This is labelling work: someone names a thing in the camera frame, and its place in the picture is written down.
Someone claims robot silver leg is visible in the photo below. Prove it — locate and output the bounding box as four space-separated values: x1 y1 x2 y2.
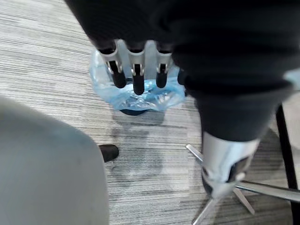
0 95 111 225

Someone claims black table leg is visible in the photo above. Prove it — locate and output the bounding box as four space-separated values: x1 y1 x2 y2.
274 104 299 189

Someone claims robot dark foot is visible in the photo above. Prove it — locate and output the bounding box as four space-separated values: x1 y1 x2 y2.
98 144 120 163

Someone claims chrome star chair base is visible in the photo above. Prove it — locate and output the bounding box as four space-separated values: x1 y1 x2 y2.
186 143 300 225

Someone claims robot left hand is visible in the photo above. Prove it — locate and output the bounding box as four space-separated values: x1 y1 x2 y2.
63 0 300 198

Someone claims small bin with blue bag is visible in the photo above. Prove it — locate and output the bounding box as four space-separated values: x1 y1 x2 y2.
88 39 300 116

